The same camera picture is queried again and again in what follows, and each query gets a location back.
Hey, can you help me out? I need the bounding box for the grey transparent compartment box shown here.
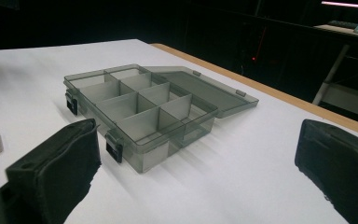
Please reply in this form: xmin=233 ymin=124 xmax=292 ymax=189
xmin=62 ymin=63 xmax=260 ymax=175

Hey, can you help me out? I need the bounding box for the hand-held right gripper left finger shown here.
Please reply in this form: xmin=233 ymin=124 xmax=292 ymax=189
xmin=5 ymin=118 xmax=103 ymax=224

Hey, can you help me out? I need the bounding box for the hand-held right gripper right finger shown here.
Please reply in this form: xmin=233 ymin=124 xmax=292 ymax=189
xmin=294 ymin=119 xmax=358 ymax=224

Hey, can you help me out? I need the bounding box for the pink light strip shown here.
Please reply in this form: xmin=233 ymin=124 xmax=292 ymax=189
xmin=321 ymin=1 xmax=358 ymax=10

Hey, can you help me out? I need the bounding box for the white metal stand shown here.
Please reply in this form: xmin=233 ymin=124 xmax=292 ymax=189
xmin=311 ymin=44 xmax=358 ymax=121

